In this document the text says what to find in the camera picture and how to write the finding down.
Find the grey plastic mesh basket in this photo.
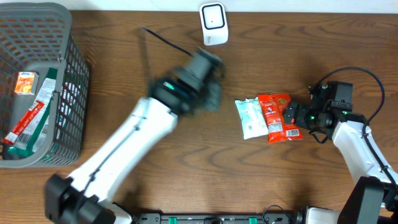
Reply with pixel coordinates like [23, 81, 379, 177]
[1, 2, 90, 169]

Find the light green wipes pack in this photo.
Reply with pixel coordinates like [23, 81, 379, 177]
[235, 97, 269, 139]

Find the dark green packet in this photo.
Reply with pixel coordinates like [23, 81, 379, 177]
[7, 68, 58, 157]

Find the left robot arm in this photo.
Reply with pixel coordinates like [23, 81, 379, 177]
[44, 49, 225, 223]

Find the white barcode scanner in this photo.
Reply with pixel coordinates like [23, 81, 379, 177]
[199, 2, 229, 46]

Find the red flat packet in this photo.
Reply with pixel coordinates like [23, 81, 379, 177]
[4, 100, 44, 145]

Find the red snack bag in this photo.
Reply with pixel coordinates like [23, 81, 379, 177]
[257, 93, 303, 144]

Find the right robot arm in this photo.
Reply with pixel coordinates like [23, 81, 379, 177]
[282, 100, 397, 223]

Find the orange tissue pack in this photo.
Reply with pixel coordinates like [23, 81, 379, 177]
[14, 72, 39, 95]

